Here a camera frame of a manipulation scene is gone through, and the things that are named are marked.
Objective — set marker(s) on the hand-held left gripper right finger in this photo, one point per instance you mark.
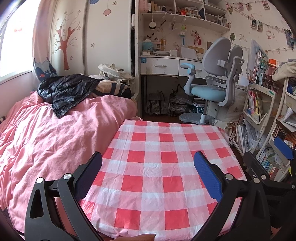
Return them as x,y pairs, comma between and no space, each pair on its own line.
209,179

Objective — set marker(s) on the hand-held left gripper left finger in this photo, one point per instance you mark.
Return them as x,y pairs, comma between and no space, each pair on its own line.
90,173

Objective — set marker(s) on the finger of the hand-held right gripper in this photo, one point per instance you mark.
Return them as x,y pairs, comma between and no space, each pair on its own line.
254,165
283,147

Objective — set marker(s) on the person's left hand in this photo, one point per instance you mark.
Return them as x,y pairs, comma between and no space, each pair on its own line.
141,238

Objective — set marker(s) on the row of paperback books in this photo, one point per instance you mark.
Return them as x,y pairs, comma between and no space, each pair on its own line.
268,162

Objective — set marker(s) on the stack of white papers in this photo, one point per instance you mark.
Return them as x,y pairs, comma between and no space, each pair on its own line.
247,136

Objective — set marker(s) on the pink bed blanket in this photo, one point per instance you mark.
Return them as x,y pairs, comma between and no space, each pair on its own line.
57,143

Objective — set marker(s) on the row of colourful thin books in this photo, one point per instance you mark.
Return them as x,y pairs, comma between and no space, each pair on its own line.
254,104

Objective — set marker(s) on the red white checkered tablecloth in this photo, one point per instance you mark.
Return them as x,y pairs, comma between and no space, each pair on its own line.
152,171

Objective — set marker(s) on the pale canvas bag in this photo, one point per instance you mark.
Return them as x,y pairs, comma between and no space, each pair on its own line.
233,109

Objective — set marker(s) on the beige cloth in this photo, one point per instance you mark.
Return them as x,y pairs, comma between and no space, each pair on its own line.
284,70

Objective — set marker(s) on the clear storage bag with papers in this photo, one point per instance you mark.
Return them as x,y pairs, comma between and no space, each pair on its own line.
181,102

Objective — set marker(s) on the row of tall upright books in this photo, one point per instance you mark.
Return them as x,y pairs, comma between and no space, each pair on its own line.
256,64

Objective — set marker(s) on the black puffer jacket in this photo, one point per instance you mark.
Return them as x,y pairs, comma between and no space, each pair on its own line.
67,90

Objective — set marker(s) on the beige dark striped pillow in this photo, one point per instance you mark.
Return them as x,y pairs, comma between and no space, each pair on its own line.
111,88

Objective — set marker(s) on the striped bed sheet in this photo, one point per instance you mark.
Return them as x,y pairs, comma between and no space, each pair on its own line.
2,118

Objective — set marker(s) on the beige tote bag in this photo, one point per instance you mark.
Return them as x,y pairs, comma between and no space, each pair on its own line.
113,71

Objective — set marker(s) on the grey blue desk chair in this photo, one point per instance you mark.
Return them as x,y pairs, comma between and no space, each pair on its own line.
217,55

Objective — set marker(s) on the white desk with shelves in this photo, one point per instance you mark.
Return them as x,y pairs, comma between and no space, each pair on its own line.
161,66

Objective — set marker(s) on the white board on desk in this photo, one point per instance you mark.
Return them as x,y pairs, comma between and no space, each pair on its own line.
188,52

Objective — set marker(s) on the white wardrobe with tree decal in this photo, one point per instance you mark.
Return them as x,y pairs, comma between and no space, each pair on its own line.
104,41

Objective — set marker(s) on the teal pot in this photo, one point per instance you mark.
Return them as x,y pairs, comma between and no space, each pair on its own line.
148,45

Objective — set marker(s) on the pink curtain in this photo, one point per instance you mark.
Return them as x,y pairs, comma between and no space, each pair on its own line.
42,39

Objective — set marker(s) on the blue white hanging toy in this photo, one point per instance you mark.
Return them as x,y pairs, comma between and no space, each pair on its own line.
182,36

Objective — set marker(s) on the window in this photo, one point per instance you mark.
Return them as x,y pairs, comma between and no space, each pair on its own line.
16,46

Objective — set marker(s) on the white round hanging ornament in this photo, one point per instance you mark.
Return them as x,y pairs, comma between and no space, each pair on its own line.
152,25

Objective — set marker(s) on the red doll wall decoration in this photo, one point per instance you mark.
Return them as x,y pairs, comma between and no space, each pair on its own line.
197,38

